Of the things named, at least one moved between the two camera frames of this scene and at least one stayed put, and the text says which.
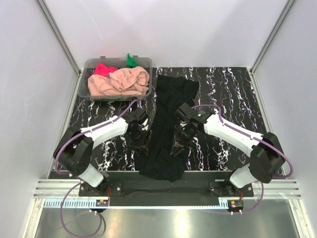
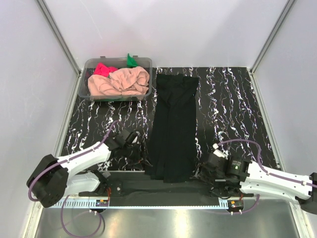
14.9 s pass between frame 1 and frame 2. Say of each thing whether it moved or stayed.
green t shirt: stayed
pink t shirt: stayed
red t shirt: stayed
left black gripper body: moved
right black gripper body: moved
